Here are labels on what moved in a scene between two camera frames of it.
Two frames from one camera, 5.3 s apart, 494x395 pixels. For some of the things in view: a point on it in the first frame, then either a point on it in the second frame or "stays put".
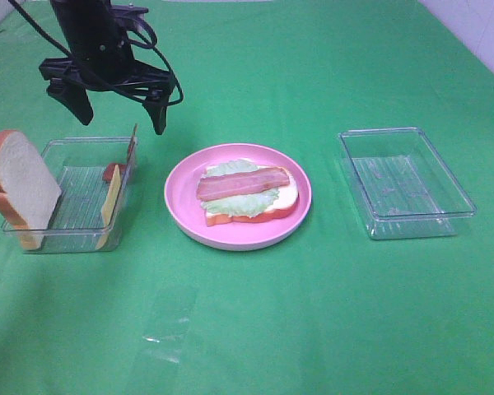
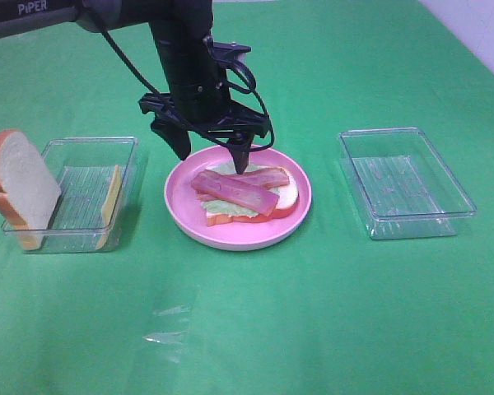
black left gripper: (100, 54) → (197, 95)
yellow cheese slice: (108, 208) stays put
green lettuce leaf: (244, 205) stays put
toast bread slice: (286, 201) stays put
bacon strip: (109, 168) → (212, 186)
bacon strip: (212, 186) stays put
